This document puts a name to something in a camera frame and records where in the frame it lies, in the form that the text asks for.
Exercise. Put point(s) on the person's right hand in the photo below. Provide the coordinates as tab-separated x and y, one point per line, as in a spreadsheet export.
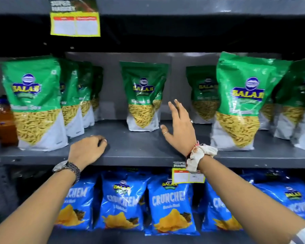
183	134

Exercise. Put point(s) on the person's left hand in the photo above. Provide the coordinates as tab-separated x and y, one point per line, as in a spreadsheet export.
85	151

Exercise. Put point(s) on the person's right thumb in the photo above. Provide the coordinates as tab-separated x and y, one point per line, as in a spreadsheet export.
166	132

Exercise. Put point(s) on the person's right middle finger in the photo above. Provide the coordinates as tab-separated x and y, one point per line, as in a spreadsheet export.
181	107

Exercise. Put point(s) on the person's left thumb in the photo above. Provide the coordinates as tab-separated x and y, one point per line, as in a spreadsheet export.
101	146

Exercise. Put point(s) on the person's left forearm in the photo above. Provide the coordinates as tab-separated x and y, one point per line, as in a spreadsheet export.
33	213

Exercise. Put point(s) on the person's right forearm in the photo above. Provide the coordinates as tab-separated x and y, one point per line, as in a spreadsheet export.
246	203

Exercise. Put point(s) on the grey metal shelf rack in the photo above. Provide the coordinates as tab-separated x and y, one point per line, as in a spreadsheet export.
142	147

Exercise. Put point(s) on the silver metal wristwatch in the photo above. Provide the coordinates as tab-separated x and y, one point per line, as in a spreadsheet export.
70	167

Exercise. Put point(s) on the white fabric scrunchie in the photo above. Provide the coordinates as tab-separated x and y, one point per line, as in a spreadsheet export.
202	152

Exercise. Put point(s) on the small yellow shelf price label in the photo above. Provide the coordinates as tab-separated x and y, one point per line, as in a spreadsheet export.
186	176

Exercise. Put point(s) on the row of green snack packets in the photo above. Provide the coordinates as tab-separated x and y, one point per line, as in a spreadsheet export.
240	99

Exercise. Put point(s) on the row of blue chip packets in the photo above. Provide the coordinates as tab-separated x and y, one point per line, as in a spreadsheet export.
170	205

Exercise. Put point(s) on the orange drink bottle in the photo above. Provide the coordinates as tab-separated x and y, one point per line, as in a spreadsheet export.
3	124

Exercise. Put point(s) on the large yellow shelf price label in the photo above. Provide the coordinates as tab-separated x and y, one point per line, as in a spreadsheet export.
75	24

